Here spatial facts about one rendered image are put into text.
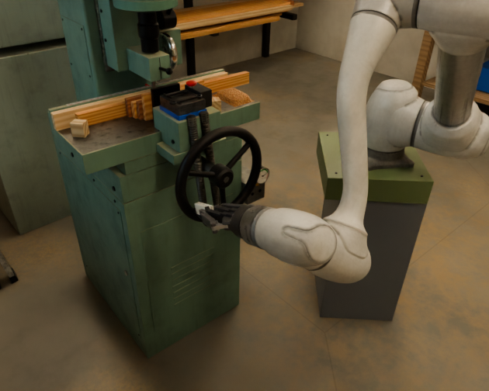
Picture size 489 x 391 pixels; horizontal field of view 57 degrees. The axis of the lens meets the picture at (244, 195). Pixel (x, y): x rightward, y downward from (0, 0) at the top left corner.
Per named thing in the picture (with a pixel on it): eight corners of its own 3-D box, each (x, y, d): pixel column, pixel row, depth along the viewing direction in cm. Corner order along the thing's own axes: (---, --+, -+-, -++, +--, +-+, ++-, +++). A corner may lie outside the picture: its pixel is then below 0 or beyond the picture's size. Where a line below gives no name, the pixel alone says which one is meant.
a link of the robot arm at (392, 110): (368, 128, 166) (378, 70, 154) (417, 140, 159) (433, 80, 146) (352, 145, 155) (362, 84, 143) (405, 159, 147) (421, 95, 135)
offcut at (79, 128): (89, 133, 124) (87, 119, 122) (84, 137, 122) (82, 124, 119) (77, 132, 125) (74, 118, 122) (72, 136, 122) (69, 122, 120)
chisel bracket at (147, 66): (151, 88, 131) (148, 58, 126) (129, 74, 140) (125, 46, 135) (173, 82, 135) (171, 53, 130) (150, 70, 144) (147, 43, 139)
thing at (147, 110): (146, 121, 131) (143, 95, 127) (143, 119, 132) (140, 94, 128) (205, 104, 143) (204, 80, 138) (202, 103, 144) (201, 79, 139)
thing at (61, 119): (57, 131, 125) (52, 114, 122) (53, 129, 126) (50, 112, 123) (227, 86, 157) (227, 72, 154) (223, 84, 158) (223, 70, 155)
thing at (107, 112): (80, 128, 127) (77, 115, 124) (77, 126, 128) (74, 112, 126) (249, 83, 160) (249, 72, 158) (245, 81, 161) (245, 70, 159)
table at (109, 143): (100, 192, 111) (96, 171, 107) (55, 146, 130) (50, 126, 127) (279, 128, 143) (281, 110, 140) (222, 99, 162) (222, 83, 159)
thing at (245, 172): (247, 205, 159) (248, 186, 155) (227, 190, 167) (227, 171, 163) (265, 197, 164) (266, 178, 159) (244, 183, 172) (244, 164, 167)
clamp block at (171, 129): (178, 154, 121) (176, 123, 116) (153, 136, 130) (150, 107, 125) (222, 139, 129) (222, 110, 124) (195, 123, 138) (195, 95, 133)
